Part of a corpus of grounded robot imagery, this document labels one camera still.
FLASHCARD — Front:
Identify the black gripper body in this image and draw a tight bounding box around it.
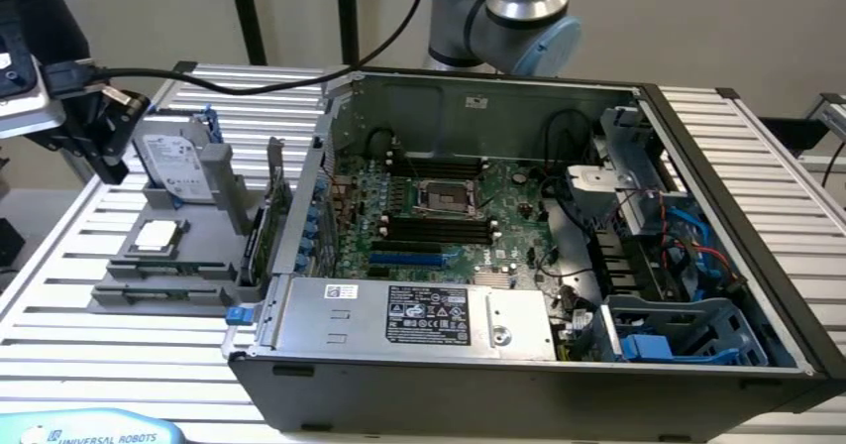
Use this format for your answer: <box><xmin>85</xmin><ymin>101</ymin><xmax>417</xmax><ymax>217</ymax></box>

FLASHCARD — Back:
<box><xmin>0</xmin><ymin>0</ymin><xmax>91</xmax><ymax>99</ymax></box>

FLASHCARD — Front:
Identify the green RAM stick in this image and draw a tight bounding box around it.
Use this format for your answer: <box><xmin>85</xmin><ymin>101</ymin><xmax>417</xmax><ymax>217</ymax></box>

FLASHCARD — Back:
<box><xmin>91</xmin><ymin>287</ymin><xmax>221</xmax><ymax>305</ymax></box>

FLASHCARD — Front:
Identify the silver hard disk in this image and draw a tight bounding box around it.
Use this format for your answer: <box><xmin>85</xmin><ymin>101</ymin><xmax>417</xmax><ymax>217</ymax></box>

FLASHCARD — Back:
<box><xmin>130</xmin><ymin>131</ymin><xmax>221</xmax><ymax>205</ymax></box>

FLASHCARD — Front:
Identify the silver CPU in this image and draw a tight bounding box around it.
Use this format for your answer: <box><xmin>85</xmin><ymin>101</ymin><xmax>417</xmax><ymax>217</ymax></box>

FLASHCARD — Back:
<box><xmin>127</xmin><ymin>218</ymin><xmax>193</xmax><ymax>260</ymax></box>

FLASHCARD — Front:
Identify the grey parts rack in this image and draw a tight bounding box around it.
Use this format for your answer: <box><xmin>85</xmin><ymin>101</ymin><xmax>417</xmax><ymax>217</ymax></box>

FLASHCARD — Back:
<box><xmin>87</xmin><ymin>142</ymin><xmax>281</xmax><ymax>317</ymax></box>

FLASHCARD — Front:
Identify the graphics card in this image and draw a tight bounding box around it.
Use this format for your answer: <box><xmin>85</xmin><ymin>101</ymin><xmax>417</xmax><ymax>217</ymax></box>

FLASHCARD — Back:
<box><xmin>239</xmin><ymin>136</ymin><xmax>297</xmax><ymax>287</ymax></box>

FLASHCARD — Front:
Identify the black stand pole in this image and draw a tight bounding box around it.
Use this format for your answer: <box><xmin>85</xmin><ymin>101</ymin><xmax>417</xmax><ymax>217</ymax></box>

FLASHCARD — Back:
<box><xmin>334</xmin><ymin>0</ymin><xmax>362</xmax><ymax>66</ymax></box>
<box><xmin>222</xmin><ymin>0</ymin><xmax>269</xmax><ymax>66</ymax></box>

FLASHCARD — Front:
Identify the blue case latch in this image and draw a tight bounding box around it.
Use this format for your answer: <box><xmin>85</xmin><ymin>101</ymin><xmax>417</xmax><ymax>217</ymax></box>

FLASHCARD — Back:
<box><xmin>223</xmin><ymin>303</ymin><xmax>257</xmax><ymax>327</ymax></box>

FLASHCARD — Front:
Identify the blue expansion slot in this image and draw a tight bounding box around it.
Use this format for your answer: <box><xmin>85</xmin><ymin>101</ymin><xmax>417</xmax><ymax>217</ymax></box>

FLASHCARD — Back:
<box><xmin>368</xmin><ymin>251</ymin><xmax>446</xmax><ymax>270</ymax></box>

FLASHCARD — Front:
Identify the CPU socket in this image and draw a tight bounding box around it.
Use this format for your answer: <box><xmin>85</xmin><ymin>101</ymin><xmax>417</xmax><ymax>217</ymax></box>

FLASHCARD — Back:
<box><xmin>410</xmin><ymin>177</ymin><xmax>486</xmax><ymax>218</ymax></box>

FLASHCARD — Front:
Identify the silver power supply unit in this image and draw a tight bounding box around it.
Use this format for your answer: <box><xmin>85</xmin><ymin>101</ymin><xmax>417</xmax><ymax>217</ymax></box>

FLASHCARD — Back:
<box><xmin>254</xmin><ymin>275</ymin><xmax>558</xmax><ymax>362</ymax></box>

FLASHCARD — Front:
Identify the blue Universal Robots joint cap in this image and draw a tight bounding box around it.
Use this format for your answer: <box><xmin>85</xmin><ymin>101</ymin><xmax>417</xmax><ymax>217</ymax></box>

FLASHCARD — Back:
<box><xmin>0</xmin><ymin>405</ymin><xmax>186</xmax><ymax>444</ymax></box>

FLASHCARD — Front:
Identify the green motherboard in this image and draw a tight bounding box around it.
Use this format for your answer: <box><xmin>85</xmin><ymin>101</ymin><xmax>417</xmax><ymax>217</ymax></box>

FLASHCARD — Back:
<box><xmin>297</xmin><ymin>156</ymin><xmax>581</xmax><ymax>289</ymax></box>

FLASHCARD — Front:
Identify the silver chipset heat sink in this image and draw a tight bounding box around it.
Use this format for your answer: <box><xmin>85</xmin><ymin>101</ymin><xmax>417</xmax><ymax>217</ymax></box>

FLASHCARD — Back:
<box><xmin>472</xmin><ymin>270</ymin><xmax>518</xmax><ymax>289</ymax></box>

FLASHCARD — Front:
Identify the metal drive cage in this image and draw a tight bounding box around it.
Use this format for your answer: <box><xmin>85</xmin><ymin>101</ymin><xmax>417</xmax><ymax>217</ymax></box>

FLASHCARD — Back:
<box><xmin>594</xmin><ymin>105</ymin><xmax>690</xmax><ymax>240</ymax></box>

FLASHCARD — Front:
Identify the black open PC case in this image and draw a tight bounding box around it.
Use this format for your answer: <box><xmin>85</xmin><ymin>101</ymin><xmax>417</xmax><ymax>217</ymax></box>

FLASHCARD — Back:
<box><xmin>225</xmin><ymin>68</ymin><xmax>846</xmax><ymax>434</ymax></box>

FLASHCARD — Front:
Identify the blue plastic disk bay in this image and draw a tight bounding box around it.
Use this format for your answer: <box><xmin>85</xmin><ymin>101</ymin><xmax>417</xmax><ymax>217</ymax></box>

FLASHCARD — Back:
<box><xmin>600</xmin><ymin>293</ymin><xmax>775</xmax><ymax>367</ymax></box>

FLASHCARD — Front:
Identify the black box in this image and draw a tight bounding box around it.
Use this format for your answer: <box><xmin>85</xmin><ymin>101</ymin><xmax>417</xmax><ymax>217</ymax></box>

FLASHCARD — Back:
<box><xmin>759</xmin><ymin>115</ymin><xmax>823</xmax><ymax>159</ymax></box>

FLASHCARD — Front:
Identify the metal slat side table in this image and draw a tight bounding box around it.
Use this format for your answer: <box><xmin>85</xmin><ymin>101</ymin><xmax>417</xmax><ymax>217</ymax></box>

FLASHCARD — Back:
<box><xmin>797</xmin><ymin>91</ymin><xmax>846</xmax><ymax>202</ymax></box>

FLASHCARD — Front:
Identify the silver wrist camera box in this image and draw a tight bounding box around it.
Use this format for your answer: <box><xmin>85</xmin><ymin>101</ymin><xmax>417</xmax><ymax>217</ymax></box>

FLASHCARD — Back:
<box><xmin>0</xmin><ymin>53</ymin><xmax>70</xmax><ymax>140</ymax></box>

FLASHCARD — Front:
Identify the black camera cable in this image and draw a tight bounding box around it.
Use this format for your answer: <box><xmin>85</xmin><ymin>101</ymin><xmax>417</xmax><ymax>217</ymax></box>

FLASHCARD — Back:
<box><xmin>42</xmin><ymin>0</ymin><xmax>444</xmax><ymax>99</ymax></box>

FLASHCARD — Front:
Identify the short black looped wire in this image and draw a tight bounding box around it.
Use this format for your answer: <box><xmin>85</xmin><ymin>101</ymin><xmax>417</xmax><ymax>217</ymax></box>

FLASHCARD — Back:
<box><xmin>366</xmin><ymin>126</ymin><xmax>400</xmax><ymax>159</ymax></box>

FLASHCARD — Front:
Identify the silver metal bracket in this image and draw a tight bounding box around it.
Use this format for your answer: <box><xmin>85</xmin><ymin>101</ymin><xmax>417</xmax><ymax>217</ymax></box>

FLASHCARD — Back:
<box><xmin>565</xmin><ymin>164</ymin><xmax>629</xmax><ymax>228</ymax></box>

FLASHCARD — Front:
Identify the red and black wire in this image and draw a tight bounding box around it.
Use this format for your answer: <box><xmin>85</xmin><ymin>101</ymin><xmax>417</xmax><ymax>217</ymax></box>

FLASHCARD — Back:
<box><xmin>613</xmin><ymin>189</ymin><xmax>664</xmax><ymax>228</ymax></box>

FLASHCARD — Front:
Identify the blue data wire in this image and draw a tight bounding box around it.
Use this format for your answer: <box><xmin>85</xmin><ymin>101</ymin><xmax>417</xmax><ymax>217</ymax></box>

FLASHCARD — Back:
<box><xmin>664</xmin><ymin>204</ymin><xmax>731</xmax><ymax>302</ymax></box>

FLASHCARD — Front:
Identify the red data wire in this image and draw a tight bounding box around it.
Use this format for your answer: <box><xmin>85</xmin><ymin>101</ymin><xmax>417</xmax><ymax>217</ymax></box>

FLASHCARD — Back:
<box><xmin>685</xmin><ymin>244</ymin><xmax>737</xmax><ymax>279</ymax></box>

